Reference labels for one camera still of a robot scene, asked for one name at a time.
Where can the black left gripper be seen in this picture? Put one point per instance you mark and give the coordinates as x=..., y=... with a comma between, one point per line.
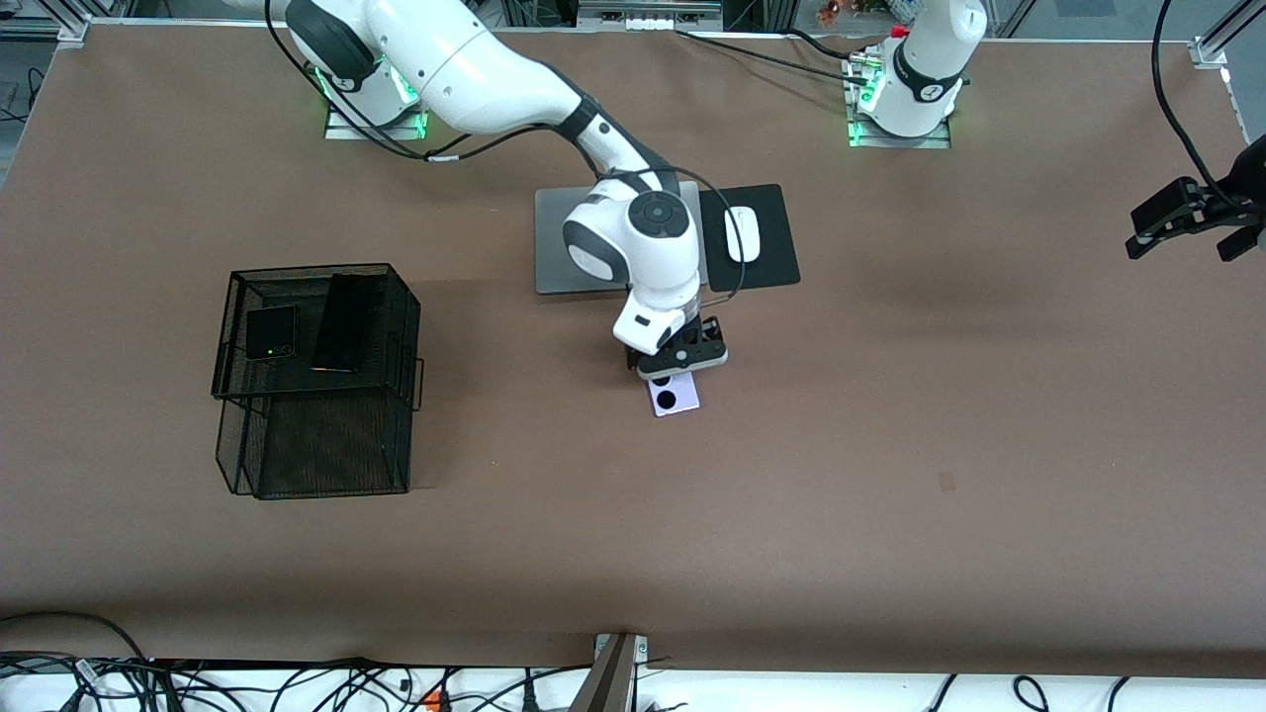
x=1229, y=206

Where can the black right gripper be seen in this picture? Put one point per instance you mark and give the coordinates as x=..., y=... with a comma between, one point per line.
x=708, y=327

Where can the lavender flip phone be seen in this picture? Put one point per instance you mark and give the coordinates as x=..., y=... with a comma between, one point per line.
x=682, y=403

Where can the tall black smartphone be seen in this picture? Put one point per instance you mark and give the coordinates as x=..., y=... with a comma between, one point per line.
x=343, y=321

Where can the small black flip phone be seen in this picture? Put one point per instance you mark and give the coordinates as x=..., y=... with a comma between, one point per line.
x=269, y=331

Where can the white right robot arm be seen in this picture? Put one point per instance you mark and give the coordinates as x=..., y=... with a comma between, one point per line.
x=465, y=59

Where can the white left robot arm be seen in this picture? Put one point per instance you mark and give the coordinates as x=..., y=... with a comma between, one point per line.
x=925, y=79

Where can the white computer mouse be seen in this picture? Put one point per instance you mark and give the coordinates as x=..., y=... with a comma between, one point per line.
x=747, y=237

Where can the black mouse pad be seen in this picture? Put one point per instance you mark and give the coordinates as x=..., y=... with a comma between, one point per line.
x=776, y=247

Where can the silver closed laptop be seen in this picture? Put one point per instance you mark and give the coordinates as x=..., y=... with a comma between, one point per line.
x=547, y=257

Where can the grey power strip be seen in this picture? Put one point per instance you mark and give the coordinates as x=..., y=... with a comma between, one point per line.
x=648, y=22

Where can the black mesh two-tier tray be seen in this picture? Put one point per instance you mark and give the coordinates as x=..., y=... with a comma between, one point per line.
x=376, y=455

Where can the small colourful toys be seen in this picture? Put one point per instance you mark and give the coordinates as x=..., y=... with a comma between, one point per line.
x=851, y=10

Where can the aluminium frame profile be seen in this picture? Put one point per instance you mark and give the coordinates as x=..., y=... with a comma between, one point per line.
x=1212, y=49

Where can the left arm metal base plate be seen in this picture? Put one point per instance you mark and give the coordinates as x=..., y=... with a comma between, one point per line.
x=860, y=140

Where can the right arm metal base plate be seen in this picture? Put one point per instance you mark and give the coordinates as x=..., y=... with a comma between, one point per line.
x=341, y=132

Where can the aluminium frame rail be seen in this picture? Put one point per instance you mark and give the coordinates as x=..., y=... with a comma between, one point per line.
x=40, y=30

